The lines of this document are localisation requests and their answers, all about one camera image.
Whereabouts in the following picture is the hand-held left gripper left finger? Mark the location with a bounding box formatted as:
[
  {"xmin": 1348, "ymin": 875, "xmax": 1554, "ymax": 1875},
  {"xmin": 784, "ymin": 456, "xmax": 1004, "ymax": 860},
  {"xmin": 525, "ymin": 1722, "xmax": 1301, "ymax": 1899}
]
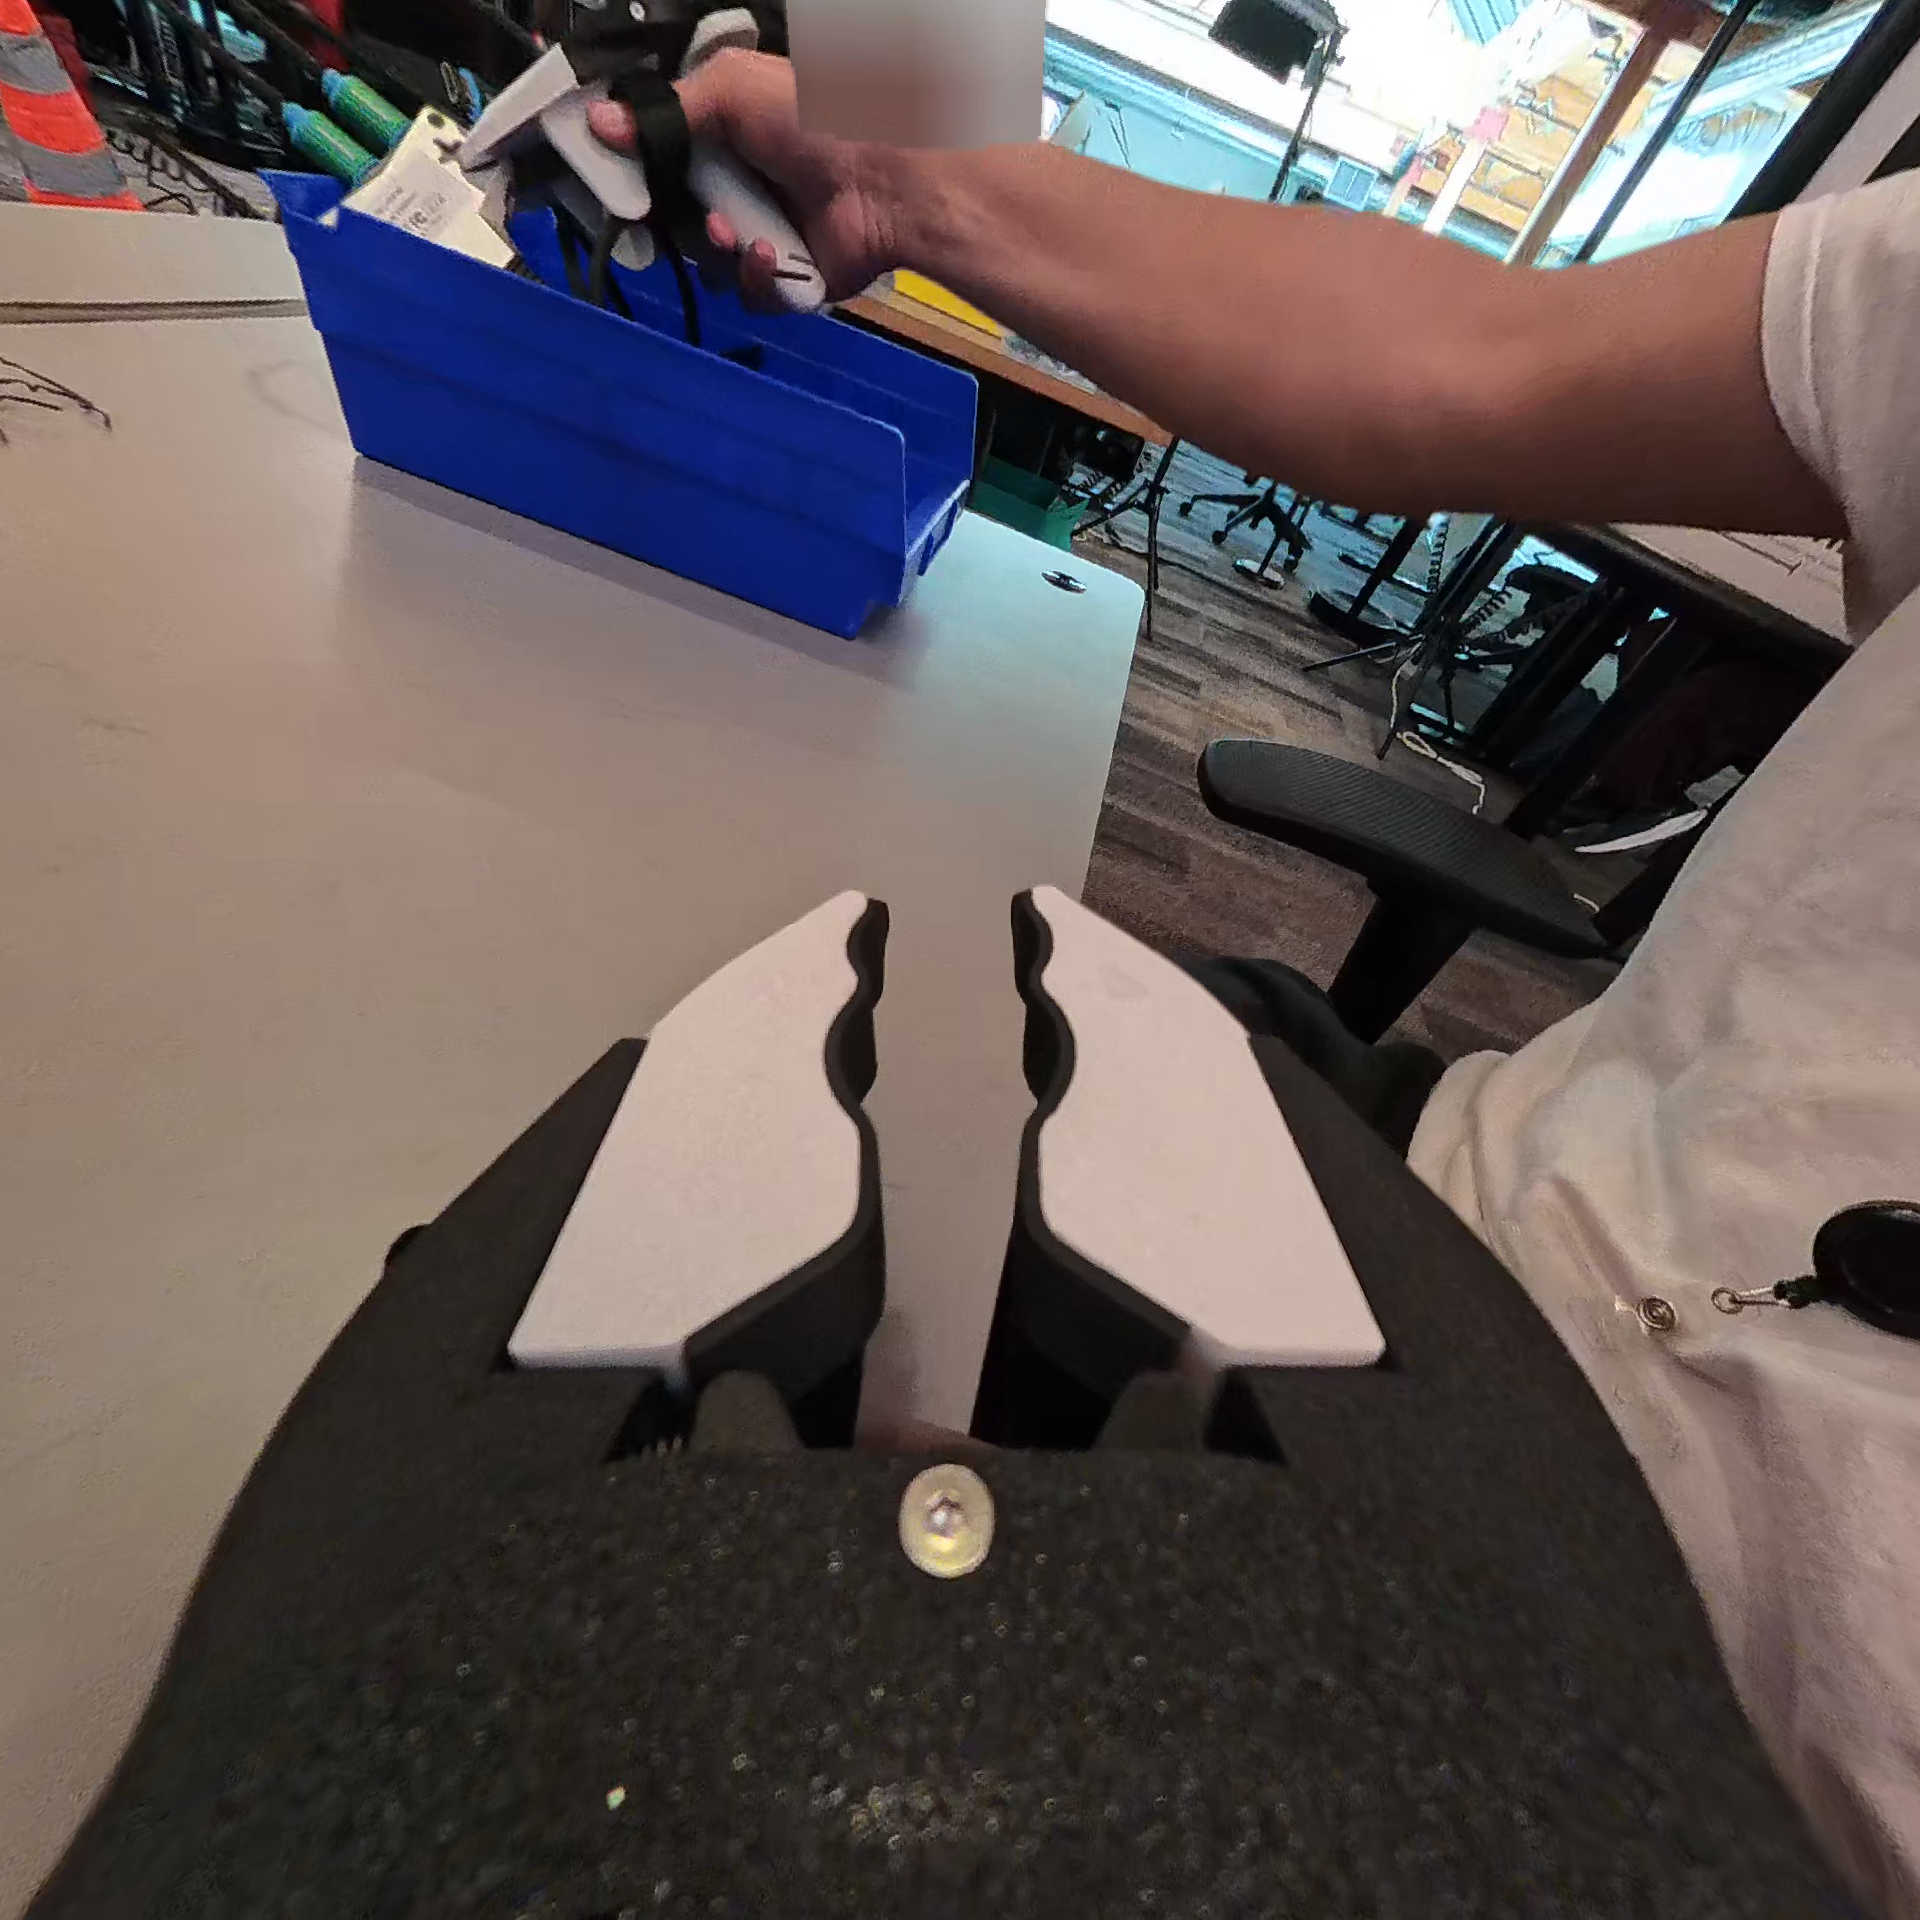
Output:
[{"xmin": 507, "ymin": 892, "xmax": 888, "ymax": 1422}]

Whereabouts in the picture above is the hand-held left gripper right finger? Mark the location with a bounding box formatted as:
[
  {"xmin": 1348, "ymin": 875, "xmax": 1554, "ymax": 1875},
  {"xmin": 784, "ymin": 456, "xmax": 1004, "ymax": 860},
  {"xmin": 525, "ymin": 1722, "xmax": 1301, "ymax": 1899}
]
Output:
[{"xmin": 973, "ymin": 879, "xmax": 1390, "ymax": 1455}]

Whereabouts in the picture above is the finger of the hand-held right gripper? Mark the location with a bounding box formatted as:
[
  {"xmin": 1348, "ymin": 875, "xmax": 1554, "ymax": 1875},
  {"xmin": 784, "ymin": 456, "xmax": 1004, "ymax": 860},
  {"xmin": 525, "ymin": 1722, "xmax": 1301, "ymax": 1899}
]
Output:
[{"xmin": 458, "ymin": 39, "xmax": 603, "ymax": 169}]

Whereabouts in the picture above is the silver switch box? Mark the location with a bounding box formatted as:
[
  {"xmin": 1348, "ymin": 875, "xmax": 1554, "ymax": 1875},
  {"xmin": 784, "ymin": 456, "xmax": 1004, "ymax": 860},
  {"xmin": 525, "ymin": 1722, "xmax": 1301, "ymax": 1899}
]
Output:
[{"xmin": 334, "ymin": 106, "xmax": 519, "ymax": 275}]

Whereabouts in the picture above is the blue plastic bin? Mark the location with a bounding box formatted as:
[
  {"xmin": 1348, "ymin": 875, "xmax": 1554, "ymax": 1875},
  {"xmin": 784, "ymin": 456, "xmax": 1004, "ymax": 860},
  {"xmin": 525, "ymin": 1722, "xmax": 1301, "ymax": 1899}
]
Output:
[{"xmin": 261, "ymin": 169, "xmax": 981, "ymax": 643}]

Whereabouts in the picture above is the person's right forearm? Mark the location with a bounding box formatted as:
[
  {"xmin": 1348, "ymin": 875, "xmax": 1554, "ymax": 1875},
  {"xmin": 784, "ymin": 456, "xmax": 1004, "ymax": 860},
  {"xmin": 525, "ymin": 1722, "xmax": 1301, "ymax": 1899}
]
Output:
[{"xmin": 899, "ymin": 141, "xmax": 1854, "ymax": 541}]

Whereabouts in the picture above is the grey desk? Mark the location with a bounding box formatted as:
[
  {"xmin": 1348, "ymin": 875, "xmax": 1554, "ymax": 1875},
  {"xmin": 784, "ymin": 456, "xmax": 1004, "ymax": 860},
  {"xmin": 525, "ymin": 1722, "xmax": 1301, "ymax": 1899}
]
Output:
[{"xmin": 0, "ymin": 204, "xmax": 1147, "ymax": 1920}]

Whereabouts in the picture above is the person's right hand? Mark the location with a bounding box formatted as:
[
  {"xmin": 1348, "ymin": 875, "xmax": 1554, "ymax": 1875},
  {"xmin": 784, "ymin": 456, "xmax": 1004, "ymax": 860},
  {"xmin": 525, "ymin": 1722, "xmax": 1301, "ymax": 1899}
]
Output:
[{"xmin": 586, "ymin": 47, "xmax": 966, "ymax": 310}]

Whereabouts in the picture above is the black office chair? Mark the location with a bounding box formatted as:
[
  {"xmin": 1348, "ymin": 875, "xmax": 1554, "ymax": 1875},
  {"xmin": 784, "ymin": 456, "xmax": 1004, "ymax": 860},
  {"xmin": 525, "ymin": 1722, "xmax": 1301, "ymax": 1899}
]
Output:
[
  {"xmin": 1195, "ymin": 741, "xmax": 1750, "ymax": 1050},
  {"xmin": 1180, "ymin": 476, "xmax": 1329, "ymax": 588}
]

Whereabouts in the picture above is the orange traffic cone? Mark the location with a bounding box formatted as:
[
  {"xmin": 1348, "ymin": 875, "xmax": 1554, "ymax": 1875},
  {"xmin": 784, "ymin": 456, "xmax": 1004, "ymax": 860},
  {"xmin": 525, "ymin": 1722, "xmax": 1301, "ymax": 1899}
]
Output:
[{"xmin": 0, "ymin": 0, "xmax": 145, "ymax": 216}]

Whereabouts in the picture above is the person's white shirt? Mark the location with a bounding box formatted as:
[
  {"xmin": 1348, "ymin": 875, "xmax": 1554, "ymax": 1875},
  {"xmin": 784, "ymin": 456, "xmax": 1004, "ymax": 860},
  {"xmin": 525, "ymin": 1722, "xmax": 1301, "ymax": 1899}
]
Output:
[{"xmin": 1407, "ymin": 169, "xmax": 1920, "ymax": 1920}]

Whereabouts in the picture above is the black studio light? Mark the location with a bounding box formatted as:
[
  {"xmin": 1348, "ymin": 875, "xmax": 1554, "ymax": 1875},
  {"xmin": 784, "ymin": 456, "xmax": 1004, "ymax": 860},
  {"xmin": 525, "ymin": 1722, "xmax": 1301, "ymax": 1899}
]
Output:
[{"xmin": 1205, "ymin": 0, "xmax": 1348, "ymax": 204}]

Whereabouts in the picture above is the black badge reel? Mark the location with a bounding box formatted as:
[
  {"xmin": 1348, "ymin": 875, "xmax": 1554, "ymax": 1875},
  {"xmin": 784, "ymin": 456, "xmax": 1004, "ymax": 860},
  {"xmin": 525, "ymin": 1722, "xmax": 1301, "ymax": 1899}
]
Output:
[{"xmin": 1713, "ymin": 1195, "xmax": 1920, "ymax": 1332}]

